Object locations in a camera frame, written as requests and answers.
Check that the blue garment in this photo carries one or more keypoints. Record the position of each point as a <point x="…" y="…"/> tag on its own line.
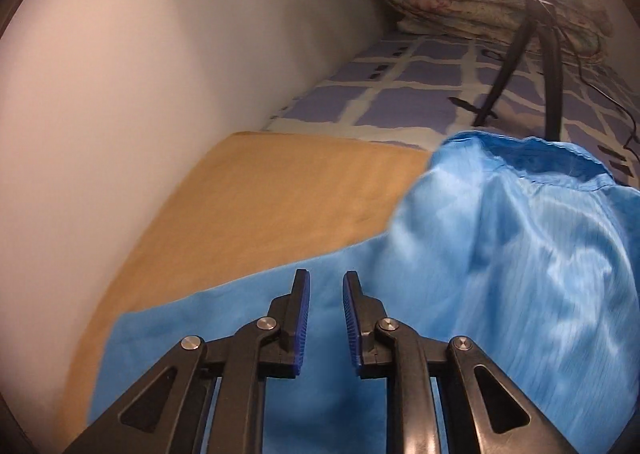
<point x="475" y="244"/>

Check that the black tripod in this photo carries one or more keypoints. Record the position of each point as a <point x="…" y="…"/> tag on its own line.
<point x="552" y="84"/>

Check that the tan blanket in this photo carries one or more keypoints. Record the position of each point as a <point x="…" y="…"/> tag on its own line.
<point x="275" y="204"/>

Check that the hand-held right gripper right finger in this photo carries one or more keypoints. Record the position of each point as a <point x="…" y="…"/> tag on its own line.
<point x="350" y="324"/>

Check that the blue checked bed sheet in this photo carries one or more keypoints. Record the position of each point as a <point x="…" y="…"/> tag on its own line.
<point x="400" y="99"/>

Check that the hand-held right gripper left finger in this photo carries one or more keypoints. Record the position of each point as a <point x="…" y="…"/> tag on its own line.
<point x="303" y="324"/>

